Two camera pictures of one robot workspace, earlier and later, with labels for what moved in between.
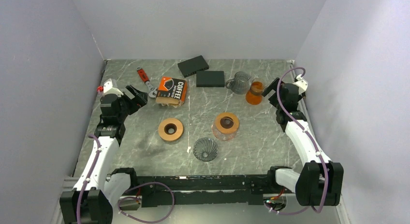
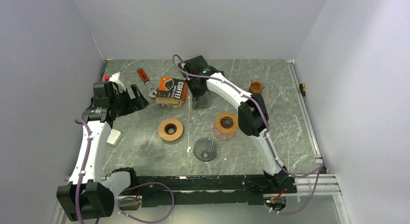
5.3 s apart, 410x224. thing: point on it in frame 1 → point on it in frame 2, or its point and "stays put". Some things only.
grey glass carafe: (240, 84) → (204, 101)
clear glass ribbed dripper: (205, 149) stays put
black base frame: (175, 191) stays put
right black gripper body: (299, 98) → (195, 90)
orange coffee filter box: (171, 92) stays put
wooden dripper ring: (170, 129) stays put
